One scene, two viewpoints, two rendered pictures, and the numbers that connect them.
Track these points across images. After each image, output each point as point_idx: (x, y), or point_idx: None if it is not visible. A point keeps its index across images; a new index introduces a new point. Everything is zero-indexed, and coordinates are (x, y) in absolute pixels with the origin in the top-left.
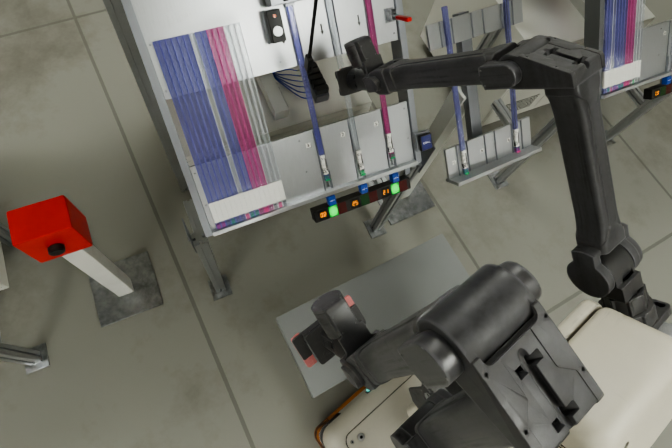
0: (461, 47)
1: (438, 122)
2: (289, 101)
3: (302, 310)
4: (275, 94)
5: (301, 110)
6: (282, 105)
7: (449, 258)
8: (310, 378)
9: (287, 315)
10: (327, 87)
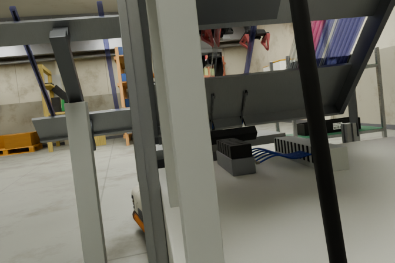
0: (73, 60)
1: (93, 162)
2: (273, 159)
3: (267, 134)
4: (292, 139)
5: (257, 158)
6: (282, 137)
7: (157, 148)
8: (265, 130)
9: (277, 133)
10: (218, 140)
